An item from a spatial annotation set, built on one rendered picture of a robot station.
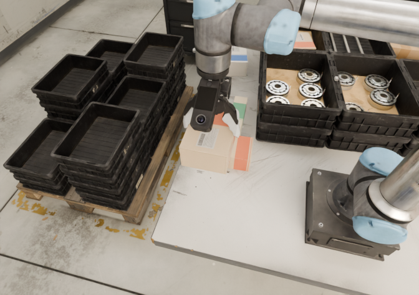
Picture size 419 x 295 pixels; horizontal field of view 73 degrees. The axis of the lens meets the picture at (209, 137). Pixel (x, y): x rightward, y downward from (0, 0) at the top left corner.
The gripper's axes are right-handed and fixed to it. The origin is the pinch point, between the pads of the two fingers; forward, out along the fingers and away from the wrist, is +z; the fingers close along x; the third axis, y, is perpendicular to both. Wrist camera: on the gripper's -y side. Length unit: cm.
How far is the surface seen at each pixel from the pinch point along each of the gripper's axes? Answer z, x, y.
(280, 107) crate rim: 17.6, -18.7, 35.2
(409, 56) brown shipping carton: 27, -83, 102
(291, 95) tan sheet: 27, -24, 54
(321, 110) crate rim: 17, -34, 37
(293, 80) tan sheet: 27, -24, 66
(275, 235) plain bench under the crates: 39.8, -24.3, -5.2
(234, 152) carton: 32.2, -4.7, 21.2
